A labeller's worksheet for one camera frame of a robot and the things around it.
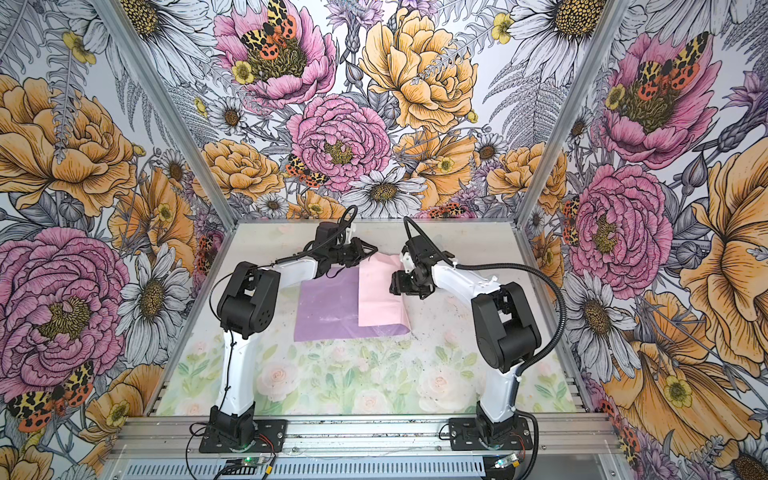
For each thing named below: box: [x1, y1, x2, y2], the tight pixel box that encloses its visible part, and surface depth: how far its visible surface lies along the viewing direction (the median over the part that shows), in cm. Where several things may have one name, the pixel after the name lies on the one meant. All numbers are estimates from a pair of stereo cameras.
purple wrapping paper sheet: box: [294, 266, 411, 342], surface depth 96 cm
